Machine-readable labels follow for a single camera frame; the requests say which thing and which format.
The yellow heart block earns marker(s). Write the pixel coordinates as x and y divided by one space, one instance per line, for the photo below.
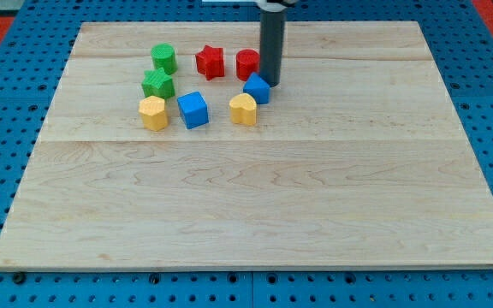
243 109

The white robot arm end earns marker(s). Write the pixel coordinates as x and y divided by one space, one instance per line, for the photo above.
266 5

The blue cube block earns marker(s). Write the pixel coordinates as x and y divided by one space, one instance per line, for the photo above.
193 110

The blue triangle block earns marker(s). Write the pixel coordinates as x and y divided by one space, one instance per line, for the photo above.
257 88

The red cylinder block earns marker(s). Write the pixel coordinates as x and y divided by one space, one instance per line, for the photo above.
246 63

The red star block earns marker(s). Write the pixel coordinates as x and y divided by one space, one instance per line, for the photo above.
210 62

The yellow hexagon block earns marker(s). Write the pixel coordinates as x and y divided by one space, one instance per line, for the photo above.
153 114

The light wooden board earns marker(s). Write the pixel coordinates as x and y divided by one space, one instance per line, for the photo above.
358 162

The green star block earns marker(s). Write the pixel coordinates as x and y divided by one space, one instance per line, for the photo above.
157 83

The green cylinder block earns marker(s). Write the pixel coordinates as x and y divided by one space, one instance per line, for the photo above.
163 56

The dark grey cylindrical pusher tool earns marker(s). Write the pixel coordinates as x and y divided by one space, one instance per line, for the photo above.
271 40

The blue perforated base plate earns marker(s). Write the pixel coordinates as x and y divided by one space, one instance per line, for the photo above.
32 58

